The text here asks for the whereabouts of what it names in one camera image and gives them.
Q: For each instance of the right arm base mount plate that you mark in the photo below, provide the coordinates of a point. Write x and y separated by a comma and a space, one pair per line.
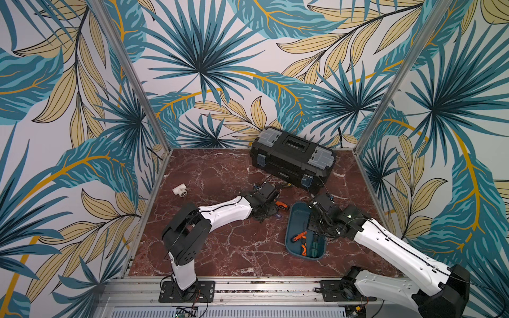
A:
341, 291

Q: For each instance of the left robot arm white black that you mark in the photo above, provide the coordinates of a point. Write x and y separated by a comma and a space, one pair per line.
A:
188, 230

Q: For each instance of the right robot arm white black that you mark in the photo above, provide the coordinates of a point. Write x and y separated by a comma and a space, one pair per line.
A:
430, 287

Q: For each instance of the teal plastic storage tray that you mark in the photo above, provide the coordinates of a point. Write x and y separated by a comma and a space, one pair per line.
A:
299, 214

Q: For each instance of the orange black small screwdriver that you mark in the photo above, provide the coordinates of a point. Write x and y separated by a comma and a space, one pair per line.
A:
300, 237

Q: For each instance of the orange handle long screwdriver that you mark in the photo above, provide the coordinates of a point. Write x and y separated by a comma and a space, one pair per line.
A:
304, 249

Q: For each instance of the white pipe tee fitting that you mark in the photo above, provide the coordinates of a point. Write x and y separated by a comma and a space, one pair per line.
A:
180, 190

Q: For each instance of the black plastic toolbox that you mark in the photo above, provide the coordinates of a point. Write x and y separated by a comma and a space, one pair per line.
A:
295, 160

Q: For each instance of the aluminium front rail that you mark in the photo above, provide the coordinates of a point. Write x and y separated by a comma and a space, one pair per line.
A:
142, 291

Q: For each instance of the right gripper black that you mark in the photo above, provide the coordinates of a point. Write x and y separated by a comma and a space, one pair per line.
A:
318, 218

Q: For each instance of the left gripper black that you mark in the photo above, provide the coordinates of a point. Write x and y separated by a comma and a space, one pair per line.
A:
273, 209

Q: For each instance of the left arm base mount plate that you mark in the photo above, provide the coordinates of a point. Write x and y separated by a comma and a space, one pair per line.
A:
199, 292

